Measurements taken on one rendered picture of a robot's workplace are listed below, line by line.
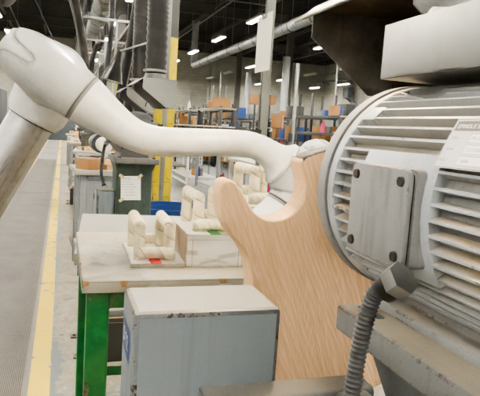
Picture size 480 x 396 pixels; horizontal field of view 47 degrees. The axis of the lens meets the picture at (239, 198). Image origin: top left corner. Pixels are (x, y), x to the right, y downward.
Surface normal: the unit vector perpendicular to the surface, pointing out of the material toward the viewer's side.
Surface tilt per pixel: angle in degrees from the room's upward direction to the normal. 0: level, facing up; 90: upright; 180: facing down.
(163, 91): 90
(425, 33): 90
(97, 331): 90
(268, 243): 92
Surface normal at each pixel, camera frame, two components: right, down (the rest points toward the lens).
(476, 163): -0.81, -0.49
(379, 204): -0.95, -0.03
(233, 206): 0.31, 0.17
